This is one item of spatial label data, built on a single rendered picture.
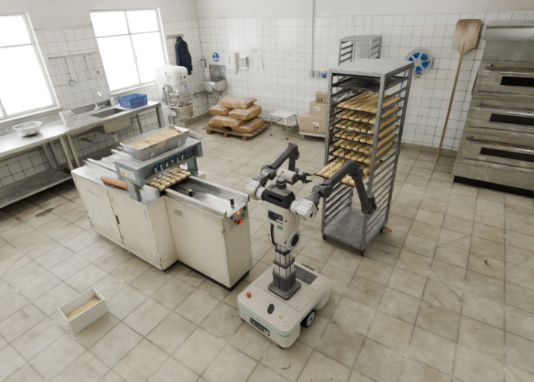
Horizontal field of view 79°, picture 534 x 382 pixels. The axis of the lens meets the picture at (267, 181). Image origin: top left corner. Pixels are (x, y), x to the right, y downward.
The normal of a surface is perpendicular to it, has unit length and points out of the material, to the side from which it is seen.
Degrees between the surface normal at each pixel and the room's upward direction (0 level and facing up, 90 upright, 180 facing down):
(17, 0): 90
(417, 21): 90
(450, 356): 0
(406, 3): 90
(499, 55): 90
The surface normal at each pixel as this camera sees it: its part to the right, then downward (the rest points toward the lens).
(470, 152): -0.54, 0.43
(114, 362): -0.04, -0.88
